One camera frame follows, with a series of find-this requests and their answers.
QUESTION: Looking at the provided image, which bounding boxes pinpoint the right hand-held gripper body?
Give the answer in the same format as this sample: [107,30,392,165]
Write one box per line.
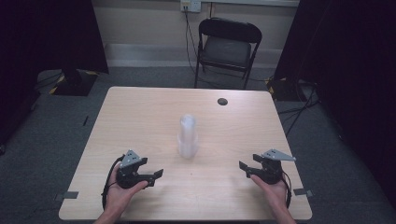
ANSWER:
[260,148,297,185]

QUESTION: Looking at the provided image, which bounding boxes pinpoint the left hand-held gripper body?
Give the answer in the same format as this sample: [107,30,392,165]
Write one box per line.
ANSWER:
[116,149,148,190]

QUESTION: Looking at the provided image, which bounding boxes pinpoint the stack of clear cups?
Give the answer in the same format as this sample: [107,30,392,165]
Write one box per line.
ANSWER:
[177,114,200,160]

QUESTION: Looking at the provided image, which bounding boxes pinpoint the person's left hand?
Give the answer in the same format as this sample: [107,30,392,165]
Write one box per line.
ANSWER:
[104,164,149,216]

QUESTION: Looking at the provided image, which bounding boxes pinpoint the person's right hand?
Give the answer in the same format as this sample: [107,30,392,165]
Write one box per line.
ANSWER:
[250,175,289,213]

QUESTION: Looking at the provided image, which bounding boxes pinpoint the grey tape strip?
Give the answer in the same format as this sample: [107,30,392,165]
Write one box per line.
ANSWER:
[292,188,314,198]
[53,190,79,202]

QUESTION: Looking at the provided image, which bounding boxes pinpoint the black stand base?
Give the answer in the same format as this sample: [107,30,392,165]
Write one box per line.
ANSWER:
[265,76,301,103]
[49,68,100,97]

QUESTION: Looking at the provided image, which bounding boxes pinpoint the black folding chair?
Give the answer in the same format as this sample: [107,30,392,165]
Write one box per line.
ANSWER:
[194,17,263,91]

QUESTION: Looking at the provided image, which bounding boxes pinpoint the dark curtain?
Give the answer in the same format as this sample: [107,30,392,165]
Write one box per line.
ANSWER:
[274,0,396,203]
[0,0,109,146]

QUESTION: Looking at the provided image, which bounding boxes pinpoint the left hand-held gripper cable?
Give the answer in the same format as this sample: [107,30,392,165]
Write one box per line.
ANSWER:
[101,154,125,211]

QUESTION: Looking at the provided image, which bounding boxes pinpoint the hand-held gripper cable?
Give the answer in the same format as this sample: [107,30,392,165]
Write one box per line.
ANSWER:
[280,170,292,209]
[101,154,125,211]

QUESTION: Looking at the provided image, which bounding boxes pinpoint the right hand-held gripper cable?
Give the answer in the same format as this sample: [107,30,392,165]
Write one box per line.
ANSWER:
[280,170,292,209]

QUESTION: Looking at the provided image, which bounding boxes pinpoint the black floor cables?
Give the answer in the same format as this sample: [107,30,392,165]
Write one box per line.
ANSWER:
[276,78,321,138]
[33,71,64,91]

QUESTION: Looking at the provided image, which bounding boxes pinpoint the black outlet cable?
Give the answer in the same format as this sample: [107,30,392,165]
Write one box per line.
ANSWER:
[184,10,198,76]

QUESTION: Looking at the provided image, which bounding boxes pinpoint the white wall outlet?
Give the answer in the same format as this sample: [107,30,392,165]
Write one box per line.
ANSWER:
[180,0,203,14]

